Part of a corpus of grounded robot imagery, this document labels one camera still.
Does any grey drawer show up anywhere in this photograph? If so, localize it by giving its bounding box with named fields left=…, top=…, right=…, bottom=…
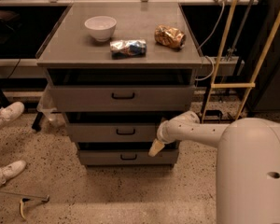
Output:
left=50, top=85, right=194, bottom=112
left=66, top=123, right=158, bottom=143
left=77, top=149, right=179, bottom=166

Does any crushed blue silver can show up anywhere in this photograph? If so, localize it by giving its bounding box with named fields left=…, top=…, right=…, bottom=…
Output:
left=110, top=39, right=147, bottom=59

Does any white bowl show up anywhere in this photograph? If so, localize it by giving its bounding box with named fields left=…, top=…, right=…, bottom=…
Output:
left=84, top=16, right=117, bottom=42

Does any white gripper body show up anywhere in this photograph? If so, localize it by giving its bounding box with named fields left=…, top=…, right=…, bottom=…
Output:
left=157, top=120, right=171, bottom=144

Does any crushed gold can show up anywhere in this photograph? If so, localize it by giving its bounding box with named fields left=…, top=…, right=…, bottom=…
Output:
left=154, top=25, right=187, bottom=49

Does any white sneaker upper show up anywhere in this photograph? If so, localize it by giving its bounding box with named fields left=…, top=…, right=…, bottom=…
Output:
left=0, top=102, right=24, bottom=130

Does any grey top drawer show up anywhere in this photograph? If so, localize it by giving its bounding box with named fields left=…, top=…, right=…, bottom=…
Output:
left=50, top=85, right=194, bottom=112

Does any grey grabber stick tool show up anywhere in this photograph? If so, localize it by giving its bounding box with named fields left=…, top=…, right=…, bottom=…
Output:
left=0, top=191, right=49, bottom=220

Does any white power cable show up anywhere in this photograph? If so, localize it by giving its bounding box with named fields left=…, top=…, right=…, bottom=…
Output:
left=194, top=2, right=226, bottom=82

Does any grey drawer cabinet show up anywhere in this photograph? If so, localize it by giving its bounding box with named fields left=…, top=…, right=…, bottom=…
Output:
left=35, top=2, right=203, bottom=169

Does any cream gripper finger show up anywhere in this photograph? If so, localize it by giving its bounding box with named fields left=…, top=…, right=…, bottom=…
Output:
left=148, top=139, right=165, bottom=157

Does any grey bottom drawer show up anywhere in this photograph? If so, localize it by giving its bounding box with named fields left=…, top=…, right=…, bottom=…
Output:
left=77, top=149, right=179, bottom=166

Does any white sneaker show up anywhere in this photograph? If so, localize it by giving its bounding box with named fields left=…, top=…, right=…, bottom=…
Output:
left=0, top=161, right=26, bottom=188
left=0, top=102, right=24, bottom=130

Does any white sneaker lower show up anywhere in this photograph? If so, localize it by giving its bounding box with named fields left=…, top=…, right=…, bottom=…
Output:
left=0, top=161, right=26, bottom=188

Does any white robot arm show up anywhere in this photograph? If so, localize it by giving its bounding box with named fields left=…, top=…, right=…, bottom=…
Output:
left=148, top=111, right=280, bottom=224

